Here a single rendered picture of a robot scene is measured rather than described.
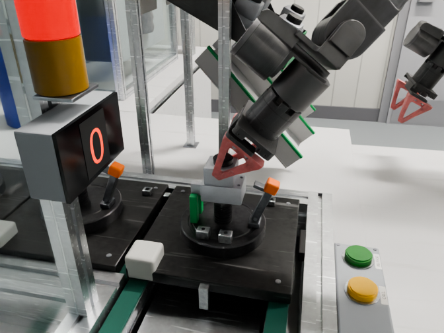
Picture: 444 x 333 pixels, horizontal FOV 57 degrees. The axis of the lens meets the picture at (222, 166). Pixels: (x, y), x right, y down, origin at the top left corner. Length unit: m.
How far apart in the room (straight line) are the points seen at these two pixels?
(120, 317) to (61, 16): 0.38
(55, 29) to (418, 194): 0.90
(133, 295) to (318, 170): 0.65
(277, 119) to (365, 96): 3.32
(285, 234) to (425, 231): 0.37
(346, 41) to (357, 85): 3.29
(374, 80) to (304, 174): 2.79
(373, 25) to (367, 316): 0.36
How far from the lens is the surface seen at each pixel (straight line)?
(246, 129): 0.53
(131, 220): 0.72
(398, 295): 0.78
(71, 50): 0.40
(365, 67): 3.77
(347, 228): 0.90
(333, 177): 1.08
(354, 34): 0.52
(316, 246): 0.68
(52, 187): 0.40
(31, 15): 0.39
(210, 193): 0.62
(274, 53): 0.51
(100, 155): 0.44
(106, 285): 0.62
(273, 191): 0.61
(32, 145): 0.39
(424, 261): 0.87
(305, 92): 0.52
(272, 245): 0.65
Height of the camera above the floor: 1.38
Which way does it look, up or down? 28 degrees down
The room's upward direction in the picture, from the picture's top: straight up
